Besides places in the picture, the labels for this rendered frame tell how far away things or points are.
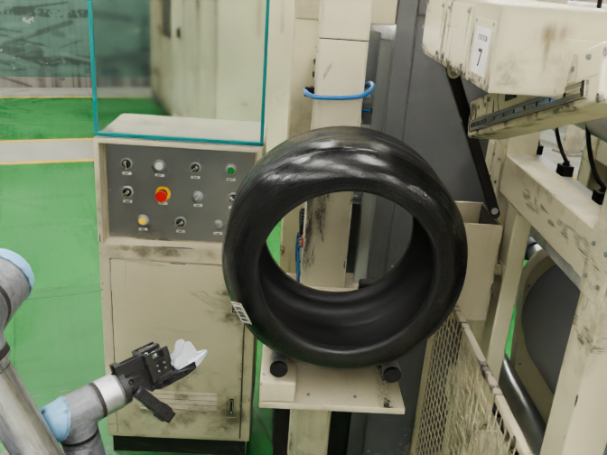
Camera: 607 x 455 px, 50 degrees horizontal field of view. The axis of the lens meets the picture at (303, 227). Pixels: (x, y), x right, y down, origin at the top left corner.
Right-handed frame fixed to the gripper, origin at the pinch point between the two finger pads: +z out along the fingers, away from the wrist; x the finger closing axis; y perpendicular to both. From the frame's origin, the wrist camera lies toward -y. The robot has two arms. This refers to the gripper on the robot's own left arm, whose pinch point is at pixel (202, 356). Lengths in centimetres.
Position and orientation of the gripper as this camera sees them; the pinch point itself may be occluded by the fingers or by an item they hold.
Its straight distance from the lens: 149.3
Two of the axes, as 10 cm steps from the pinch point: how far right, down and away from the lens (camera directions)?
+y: -2.5, -9.5, -1.9
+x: -6.2, 0.1, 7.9
